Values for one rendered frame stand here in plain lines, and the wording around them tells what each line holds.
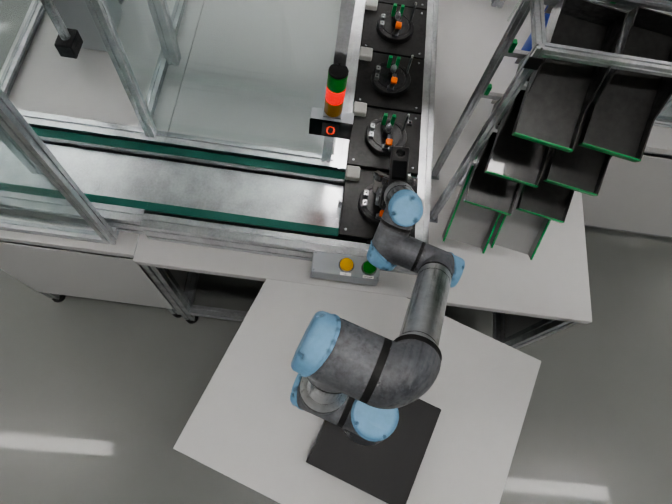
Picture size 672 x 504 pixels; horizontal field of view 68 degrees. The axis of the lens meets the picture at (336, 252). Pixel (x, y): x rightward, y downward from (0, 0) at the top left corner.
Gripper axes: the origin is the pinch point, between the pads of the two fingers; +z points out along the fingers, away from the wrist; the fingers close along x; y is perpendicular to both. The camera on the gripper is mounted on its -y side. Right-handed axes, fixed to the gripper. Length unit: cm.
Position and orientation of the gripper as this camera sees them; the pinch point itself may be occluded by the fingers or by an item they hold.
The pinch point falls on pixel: (391, 173)
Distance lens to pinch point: 145.8
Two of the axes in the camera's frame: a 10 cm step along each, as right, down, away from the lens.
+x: 9.9, 1.3, 0.5
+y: -1.4, 9.4, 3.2
